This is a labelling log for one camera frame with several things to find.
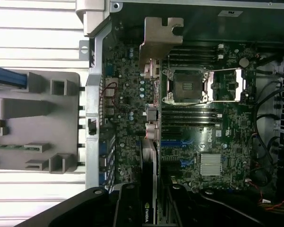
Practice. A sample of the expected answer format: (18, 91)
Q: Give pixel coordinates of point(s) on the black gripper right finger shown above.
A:
(177, 205)

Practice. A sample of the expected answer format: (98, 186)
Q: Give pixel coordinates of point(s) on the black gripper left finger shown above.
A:
(130, 208)

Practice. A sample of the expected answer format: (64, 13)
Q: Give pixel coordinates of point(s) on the blue expansion slot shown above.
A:
(172, 142)
(187, 162)

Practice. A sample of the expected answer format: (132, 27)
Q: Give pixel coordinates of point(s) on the silver chipset heat sink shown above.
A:
(210, 163)

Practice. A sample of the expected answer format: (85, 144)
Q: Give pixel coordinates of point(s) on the green Dell motherboard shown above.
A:
(127, 99)

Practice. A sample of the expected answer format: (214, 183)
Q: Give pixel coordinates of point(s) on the open grey PC case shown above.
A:
(93, 94)

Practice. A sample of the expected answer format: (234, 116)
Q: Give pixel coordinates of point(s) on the grey plastic parts rack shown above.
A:
(38, 132)

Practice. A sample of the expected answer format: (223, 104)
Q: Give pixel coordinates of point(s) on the CPU socket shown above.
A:
(184, 86)

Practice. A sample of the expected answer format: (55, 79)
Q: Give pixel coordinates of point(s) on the green RAM stick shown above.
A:
(11, 147)

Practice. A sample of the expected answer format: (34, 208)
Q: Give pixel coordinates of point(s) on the metal socket cover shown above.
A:
(240, 85)

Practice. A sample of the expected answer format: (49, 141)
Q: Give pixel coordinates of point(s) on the round coin battery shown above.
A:
(244, 62)

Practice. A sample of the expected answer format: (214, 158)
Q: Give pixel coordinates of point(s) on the hard disk with blue carrier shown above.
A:
(7, 78)

